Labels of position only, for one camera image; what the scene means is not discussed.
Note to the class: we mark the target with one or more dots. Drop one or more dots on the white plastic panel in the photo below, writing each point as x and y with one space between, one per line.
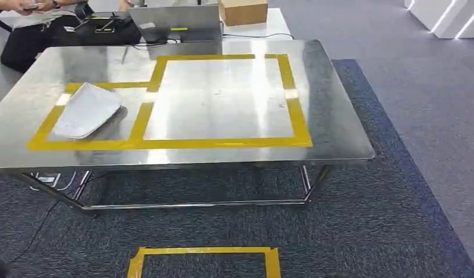
87 111

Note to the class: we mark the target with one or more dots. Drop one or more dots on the steel bench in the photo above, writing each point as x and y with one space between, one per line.
221 96

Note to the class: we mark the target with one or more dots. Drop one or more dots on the cardboard box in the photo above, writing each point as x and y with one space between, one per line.
244 13

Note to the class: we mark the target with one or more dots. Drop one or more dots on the silver laptop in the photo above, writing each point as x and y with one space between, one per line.
175 21

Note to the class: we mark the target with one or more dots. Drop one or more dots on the black bag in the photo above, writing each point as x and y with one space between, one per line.
110 32

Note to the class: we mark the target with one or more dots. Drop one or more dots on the white power strip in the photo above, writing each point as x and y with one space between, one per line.
47 179

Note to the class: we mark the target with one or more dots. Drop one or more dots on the person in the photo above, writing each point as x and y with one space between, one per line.
29 46

